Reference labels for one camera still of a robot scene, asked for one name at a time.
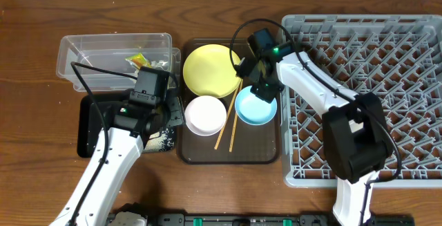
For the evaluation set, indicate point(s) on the white bowl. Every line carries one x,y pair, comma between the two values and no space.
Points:
205,115

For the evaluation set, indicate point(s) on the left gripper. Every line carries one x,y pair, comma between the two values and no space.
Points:
177,105

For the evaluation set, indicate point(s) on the clear plastic bin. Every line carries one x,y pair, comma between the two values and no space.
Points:
109,52

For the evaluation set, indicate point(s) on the black waste tray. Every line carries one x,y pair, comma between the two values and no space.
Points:
89,123

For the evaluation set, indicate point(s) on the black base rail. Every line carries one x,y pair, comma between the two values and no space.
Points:
127,218

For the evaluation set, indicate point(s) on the yellow plate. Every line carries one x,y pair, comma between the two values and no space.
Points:
208,70

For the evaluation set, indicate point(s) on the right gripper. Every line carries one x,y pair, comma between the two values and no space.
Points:
266,95

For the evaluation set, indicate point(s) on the brown serving tray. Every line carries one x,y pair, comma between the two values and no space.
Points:
252,144

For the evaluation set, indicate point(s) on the grey dishwasher rack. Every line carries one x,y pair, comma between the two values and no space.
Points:
397,57

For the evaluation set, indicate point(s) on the wooden chopstick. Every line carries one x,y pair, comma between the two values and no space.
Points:
228,114
233,133

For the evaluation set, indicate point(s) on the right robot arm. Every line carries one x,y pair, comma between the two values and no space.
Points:
355,141

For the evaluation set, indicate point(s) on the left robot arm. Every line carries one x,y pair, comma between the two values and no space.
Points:
127,126

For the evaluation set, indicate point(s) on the green orange snack wrapper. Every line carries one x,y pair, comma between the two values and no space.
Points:
138,61

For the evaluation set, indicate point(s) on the light blue bowl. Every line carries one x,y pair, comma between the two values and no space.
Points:
253,110

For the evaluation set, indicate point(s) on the white napkin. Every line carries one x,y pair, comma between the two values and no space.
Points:
160,65

